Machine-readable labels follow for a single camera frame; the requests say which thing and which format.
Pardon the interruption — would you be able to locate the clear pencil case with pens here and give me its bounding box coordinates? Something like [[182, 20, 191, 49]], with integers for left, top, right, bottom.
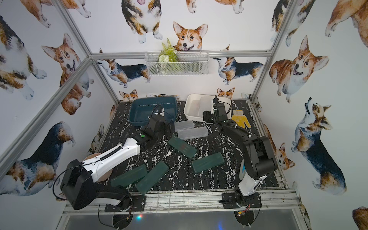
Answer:
[[190, 100, 200, 117]]

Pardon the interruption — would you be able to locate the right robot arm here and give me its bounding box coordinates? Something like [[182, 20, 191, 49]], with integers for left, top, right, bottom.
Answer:
[[203, 96, 278, 200]]

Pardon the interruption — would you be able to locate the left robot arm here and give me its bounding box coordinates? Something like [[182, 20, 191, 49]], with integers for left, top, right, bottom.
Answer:
[[60, 114, 174, 210]]

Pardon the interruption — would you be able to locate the white plastic storage box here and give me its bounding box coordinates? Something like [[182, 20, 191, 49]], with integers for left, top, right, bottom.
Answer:
[[184, 94, 215, 124]]

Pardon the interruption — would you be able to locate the teal plastic storage box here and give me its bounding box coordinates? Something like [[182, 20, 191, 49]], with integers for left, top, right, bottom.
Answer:
[[128, 96, 177, 127]]

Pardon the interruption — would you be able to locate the dark green pencil case centre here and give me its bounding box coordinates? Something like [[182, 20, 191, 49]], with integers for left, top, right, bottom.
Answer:
[[168, 136, 197, 159]]

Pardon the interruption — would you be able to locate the dark green pencil case right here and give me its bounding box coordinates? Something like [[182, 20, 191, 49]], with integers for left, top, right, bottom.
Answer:
[[192, 152, 225, 173]]

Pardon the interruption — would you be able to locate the dark green pencil case front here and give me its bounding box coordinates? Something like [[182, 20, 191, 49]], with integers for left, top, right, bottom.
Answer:
[[136, 161, 169, 196]]

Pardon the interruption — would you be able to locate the dark green pencil case front-left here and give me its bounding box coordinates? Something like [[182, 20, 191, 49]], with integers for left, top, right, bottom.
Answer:
[[111, 165, 148, 187]]

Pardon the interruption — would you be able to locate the artificial fern plant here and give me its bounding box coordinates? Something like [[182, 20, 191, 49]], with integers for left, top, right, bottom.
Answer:
[[158, 39, 179, 74]]

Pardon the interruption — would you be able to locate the bowl with green salad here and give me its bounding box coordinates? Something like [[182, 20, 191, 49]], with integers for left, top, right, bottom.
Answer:
[[83, 153, 113, 182]]

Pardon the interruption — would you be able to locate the white wire wall basket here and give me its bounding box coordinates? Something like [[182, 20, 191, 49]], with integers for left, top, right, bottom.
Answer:
[[145, 51, 209, 76]]

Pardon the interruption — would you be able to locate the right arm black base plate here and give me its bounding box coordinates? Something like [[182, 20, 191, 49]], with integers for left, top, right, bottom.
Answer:
[[219, 191, 262, 209]]

